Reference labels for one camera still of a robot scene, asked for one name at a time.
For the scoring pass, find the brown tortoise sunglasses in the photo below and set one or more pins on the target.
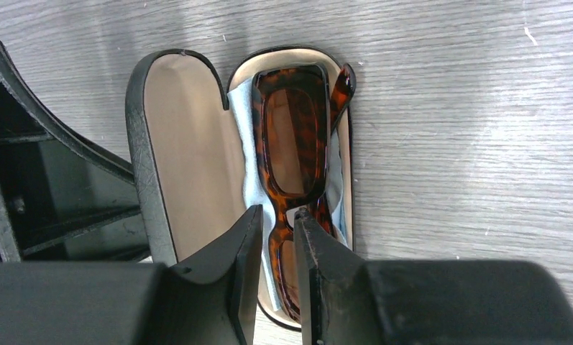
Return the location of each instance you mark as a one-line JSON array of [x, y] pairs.
[[294, 114]]

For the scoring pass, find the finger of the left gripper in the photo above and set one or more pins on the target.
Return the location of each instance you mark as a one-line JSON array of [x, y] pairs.
[[62, 197]]

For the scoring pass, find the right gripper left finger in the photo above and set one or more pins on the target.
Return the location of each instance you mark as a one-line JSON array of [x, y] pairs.
[[208, 298]]

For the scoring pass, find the light blue cleaning cloth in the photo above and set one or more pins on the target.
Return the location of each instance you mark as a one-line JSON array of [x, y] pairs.
[[339, 178]]

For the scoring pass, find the black glasses case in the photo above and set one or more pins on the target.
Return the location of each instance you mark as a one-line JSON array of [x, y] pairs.
[[187, 156]]

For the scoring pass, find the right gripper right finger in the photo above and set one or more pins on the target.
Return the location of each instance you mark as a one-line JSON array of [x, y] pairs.
[[345, 299]]

